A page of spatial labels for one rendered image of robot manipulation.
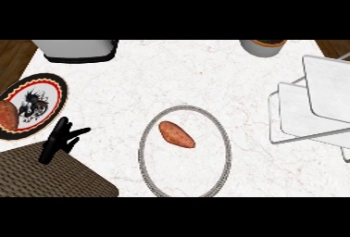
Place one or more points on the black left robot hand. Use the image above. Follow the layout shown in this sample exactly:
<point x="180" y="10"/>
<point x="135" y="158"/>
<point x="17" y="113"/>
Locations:
<point x="54" y="142"/>

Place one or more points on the orange-brown squash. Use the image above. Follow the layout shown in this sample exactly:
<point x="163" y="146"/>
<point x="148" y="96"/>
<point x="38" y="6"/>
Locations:
<point x="177" y="134"/>

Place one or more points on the round white grey-rimmed placemat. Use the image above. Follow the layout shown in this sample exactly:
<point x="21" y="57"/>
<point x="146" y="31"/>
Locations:
<point x="185" y="172"/>

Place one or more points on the white tiered shelf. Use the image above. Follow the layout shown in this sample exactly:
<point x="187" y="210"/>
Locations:
<point x="315" y="105"/>

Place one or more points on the brown wicker basket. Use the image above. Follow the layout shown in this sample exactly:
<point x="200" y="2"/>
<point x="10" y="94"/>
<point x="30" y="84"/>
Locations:
<point x="51" y="176"/>

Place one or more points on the black-rimmed decorated plate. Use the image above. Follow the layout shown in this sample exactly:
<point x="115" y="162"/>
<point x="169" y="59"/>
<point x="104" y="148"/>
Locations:
<point x="39" y="105"/>

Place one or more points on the brown sweet potato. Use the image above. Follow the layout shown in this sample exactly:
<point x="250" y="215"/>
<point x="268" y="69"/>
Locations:
<point x="8" y="115"/>

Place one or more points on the grey and black appliance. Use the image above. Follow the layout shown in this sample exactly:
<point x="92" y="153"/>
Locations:
<point x="78" y="50"/>

